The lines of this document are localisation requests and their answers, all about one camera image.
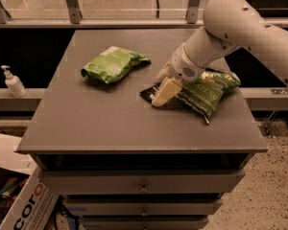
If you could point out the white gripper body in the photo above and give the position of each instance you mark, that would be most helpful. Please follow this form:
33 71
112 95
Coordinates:
183 66

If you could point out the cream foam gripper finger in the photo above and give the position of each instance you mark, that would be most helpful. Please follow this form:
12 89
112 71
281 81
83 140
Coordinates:
163 73
168 89

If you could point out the green jalapeno chip bag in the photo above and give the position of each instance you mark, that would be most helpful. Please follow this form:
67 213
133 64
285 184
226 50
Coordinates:
204 94

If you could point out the green chip bag left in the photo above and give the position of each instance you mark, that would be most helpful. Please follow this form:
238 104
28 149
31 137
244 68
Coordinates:
113 64

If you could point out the middle drawer knob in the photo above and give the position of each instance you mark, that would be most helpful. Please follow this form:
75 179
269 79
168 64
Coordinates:
144 213

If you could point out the grey drawer cabinet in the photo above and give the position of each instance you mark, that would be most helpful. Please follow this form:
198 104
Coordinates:
97 144

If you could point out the white pump bottle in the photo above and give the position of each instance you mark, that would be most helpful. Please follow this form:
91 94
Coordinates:
14 83

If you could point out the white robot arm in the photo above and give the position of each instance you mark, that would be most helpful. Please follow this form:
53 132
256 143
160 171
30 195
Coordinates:
228 24

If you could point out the top drawer knob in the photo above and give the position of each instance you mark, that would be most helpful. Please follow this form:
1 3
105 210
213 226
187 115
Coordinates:
143 188

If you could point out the metal railing frame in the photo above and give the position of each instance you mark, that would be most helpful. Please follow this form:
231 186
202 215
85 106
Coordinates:
120 13

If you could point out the drawer knob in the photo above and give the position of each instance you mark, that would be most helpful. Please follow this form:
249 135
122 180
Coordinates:
144 213
143 188

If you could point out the white cardboard box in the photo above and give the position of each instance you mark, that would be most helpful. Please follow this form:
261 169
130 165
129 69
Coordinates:
25 202

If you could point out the black rxbar chocolate bar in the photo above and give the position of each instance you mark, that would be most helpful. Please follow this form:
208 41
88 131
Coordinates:
148 93

